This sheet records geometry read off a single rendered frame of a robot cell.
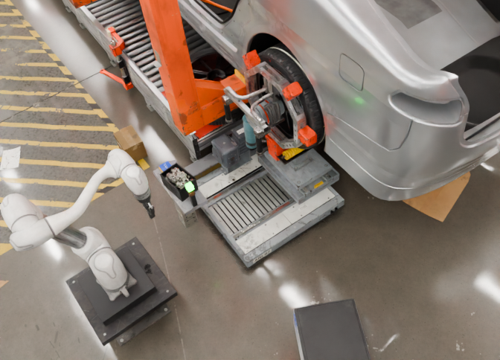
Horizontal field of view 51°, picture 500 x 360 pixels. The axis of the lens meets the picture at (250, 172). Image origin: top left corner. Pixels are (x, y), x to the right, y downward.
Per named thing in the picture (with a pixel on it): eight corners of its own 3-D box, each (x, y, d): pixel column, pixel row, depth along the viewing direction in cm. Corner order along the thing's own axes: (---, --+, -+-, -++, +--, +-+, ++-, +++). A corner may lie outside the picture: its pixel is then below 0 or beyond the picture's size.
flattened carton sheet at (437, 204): (475, 170, 385) (476, 167, 383) (442, 223, 361) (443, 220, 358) (436, 153, 398) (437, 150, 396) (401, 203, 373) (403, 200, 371)
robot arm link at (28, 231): (50, 227, 244) (38, 207, 250) (12, 247, 236) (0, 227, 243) (57, 242, 254) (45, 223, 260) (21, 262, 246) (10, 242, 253)
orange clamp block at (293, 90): (297, 95, 299) (303, 91, 290) (286, 102, 296) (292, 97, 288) (292, 85, 299) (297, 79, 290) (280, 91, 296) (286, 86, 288)
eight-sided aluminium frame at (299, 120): (306, 159, 330) (306, 96, 288) (297, 164, 328) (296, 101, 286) (256, 111, 360) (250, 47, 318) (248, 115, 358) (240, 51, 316)
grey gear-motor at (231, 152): (274, 157, 399) (271, 125, 371) (228, 184, 386) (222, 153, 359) (260, 143, 409) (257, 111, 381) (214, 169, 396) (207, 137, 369)
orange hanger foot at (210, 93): (266, 93, 379) (263, 55, 352) (204, 126, 363) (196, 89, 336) (253, 80, 388) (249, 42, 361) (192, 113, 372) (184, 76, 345)
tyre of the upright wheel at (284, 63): (326, 147, 357) (360, 105, 295) (298, 164, 350) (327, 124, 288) (271, 71, 369) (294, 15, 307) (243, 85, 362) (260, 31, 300)
